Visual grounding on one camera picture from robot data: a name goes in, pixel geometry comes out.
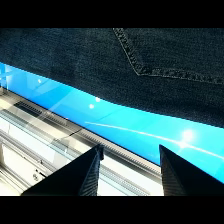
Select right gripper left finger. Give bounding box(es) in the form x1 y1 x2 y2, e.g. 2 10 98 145
21 143 105 197

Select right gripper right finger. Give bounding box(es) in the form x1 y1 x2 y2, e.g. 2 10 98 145
158 144 224 197

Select black jeans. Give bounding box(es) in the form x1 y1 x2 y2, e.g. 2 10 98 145
0 27 224 129

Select silver frame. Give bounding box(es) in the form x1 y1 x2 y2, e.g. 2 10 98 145
0 87 165 197

